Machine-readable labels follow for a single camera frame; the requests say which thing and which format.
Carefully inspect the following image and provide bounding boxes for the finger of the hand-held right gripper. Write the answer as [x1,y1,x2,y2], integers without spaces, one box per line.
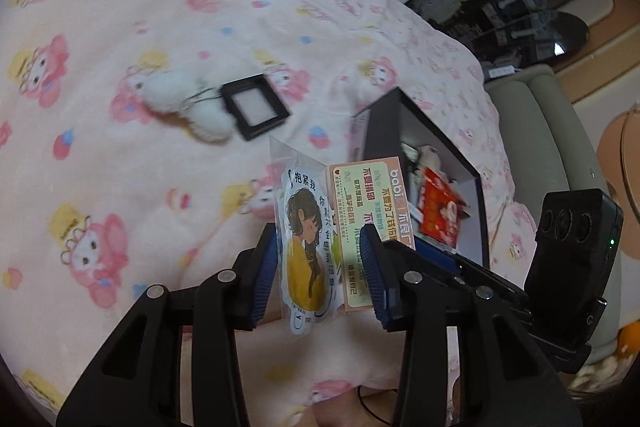
[384,238,532,309]

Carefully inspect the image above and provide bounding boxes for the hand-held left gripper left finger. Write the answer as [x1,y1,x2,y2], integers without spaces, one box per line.
[55,224,281,427]

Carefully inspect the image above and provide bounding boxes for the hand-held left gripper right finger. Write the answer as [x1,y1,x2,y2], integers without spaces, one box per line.
[359,224,583,427]

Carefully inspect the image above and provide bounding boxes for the cartoon girl sticker packet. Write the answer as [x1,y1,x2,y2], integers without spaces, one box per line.
[269,136,347,337]

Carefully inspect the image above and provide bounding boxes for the pink green card packet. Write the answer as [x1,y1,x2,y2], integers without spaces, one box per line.
[327,157,417,312]

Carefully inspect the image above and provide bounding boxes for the black storage box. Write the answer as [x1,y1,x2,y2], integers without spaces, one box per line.
[350,87,491,270]

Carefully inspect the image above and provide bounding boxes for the red packet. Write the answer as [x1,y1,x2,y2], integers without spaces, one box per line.
[418,166,472,254]

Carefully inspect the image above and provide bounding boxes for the orange round table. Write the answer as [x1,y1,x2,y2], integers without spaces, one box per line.
[594,111,640,229]

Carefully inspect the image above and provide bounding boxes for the grey green armchair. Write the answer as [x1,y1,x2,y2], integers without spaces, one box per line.
[484,64,622,360]

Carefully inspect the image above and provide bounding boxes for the pink printed blanket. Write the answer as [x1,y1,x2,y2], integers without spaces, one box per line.
[0,0,507,427]

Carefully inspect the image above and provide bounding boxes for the black cord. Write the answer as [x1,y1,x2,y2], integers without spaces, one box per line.
[357,384,402,427]

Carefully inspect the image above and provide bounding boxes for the small black frame box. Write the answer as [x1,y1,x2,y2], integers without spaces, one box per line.
[221,76,292,142]

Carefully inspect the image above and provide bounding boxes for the white plush keychain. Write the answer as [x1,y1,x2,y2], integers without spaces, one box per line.
[141,71,236,142]

